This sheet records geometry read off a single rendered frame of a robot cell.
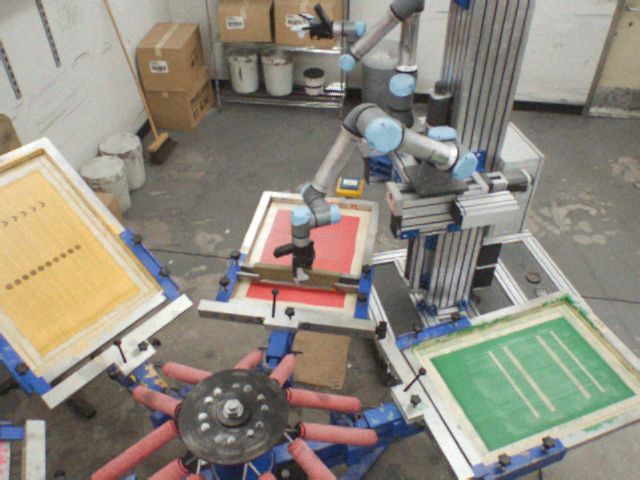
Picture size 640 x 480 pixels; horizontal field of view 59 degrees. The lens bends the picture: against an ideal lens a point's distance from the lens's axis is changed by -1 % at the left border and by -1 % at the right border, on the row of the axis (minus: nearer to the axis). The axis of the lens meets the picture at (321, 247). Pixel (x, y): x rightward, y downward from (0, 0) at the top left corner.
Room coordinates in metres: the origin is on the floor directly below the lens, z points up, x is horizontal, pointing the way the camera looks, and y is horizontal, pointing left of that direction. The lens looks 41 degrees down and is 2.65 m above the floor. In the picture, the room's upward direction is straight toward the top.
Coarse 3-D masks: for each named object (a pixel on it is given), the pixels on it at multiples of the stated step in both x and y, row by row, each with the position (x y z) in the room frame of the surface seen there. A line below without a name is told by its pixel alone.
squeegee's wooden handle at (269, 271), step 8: (256, 264) 1.72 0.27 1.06; (264, 264) 1.72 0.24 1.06; (272, 264) 1.72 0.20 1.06; (256, 272) 1.70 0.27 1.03; (264, 272) 1.70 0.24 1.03; (272, 272) 1.69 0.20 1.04; (280, 272) 1.69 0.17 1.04; (288, 272) 1.68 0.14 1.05; (304, 272) 1.67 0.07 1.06; (312, 272) 1.67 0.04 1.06; (320, 272) 1.67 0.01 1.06; (328, 272) 1.66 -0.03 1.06; (336, 272) 1.66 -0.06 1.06; (280, 280) 1.69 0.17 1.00; (288, 280) 1.68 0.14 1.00; (312, 280) 1.66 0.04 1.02; (320, 280) 1.66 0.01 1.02; (328, 280) 1.65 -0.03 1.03; (336, 280) 1.65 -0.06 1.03
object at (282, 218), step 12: (276, 216) 2.17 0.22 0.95; (288, 216) 2.17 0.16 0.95; (276, 228) 2.08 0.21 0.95; (276, 240) 1.99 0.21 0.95; (264, 252) 1.91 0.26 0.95; (276, 264) 1.83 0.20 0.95; (288, 264) 1.83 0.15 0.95; (252, 288) 1.68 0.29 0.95; (264, 288) 1.68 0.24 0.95; (288, 288) 1.68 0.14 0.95; (288, 300) 1.61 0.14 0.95
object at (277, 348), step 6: (276, 336) 1.35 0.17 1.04; (282, 336) 1.35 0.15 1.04; (288, 336) 1.36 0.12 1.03; (270, 342) 1.32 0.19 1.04; (276, 342) 1.32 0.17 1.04; (282, 342) 1.32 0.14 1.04; (270, 348) 1.29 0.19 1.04; (276, 348) 1.29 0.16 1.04; (282, 348) 1.29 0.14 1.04; (270, 354) 1.27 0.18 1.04; (276, 354) 1.26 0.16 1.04; (282, 354) 1.27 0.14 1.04
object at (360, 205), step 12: (264, 192) 2.32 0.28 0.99; (264, 204) 2.22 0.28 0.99; (336, 204) 2.23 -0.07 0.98; (348, 204) 2.22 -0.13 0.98; (360, 204) 2.22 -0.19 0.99; (372, 204) 2.22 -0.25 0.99; (264, 216) 2.16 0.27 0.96; (372, 216) 2.12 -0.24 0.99; (252, 228) 2.04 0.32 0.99; (372, 228) 2.03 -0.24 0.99; (252, 240) 1.95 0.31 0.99; (372, 240) 1.95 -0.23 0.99; (372, 252) 1.86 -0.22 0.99; (228, 300) 1.58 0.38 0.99; (240, 300) 1.58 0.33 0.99; (312, 312) 1.51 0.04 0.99; (324, 312) 1.51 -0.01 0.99; (336, 312) 1.51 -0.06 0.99
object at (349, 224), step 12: (348, 216) 2.17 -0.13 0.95; (324, 228) 2.08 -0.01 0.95; (336, 228) 2.08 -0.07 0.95; (348, 228) 2.07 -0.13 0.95; (348, 240) 1.99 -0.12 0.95; (348, 252) 1.90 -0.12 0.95; (312, 264) 1.83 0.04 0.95; (324, 264) 1.83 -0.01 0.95; (336, 264) 1.83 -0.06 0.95; (348, 264) 1.82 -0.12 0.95; (300, 288) 1.68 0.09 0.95; (312, 288) 1.68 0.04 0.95; (300, 300) 1.61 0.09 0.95; (312, 300) 1.61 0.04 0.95; (324, 300) 1.61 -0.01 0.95; (336, 300) 1.61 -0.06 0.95
